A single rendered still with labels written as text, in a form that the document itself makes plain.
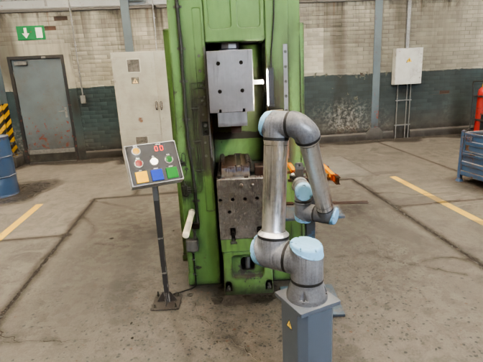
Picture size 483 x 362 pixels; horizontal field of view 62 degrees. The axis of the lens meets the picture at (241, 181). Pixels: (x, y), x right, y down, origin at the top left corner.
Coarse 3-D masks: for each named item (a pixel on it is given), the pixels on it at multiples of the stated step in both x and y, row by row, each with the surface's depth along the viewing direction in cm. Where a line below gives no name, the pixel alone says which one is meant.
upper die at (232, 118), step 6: (222, 114) 270; (228, 114) 270; (234, 114) 270; (240, 114) 270; (246, 114) 270; (222, 120) 271; (228, 120) 271; (234, 120) 271; (240, 120) 271; (246, 120) 271; (222, 126) 272
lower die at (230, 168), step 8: (224, 160) 305; (232, 160) 299; (248, 160) 295; (224, 168) 280; (232, 168) 280; (240, 168) 280; (248, 168) 280; (224, 176) 281; (232, 176) 281; (240, 176) 282
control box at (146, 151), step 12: (144, 144) 262; (156, 144) 265; (168, 144) 268; (132, 156) 257; (144, 156) 260; (156, 156) 263; (132, 168) 255; (144, 168) 257; (156, 168) 260; (180, 168) 266; (132, 180) 252; (168, 180) 261; (180, 180) 267
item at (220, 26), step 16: (208, 0) 265; (224, 0) 265; (240, 0) 265; (256, 0) 266; (208, 16) 267; (224, 16) 268; (240, 16) 268; (256, 16) 268; (208, 32) 269; (224, 32) 270; (240, 32) 270; (256, 32) 270
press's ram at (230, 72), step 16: (208, 64) 261; (224, 64) 261; (240, 64) 263; (208, 80) 264; (224, 80) 264; (240, 80) 264; (256, 80) 283; (224, 96) 267; (240, 96) 267; (224, 112) 270
